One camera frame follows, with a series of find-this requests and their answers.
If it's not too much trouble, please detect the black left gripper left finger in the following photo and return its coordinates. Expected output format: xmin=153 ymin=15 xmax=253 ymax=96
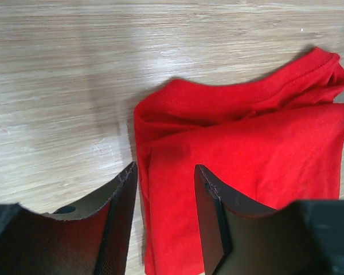
xmin=0 ymin=162 xmax=138 ymax=274

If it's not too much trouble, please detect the red t-shirt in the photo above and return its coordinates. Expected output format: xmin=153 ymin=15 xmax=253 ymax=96
xmin=134 ymin=47 xmax=344 ymax=274

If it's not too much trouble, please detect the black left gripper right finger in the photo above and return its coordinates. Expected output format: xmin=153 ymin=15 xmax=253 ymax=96
xmin=194 ymin=164 xmax=344 ymax=274

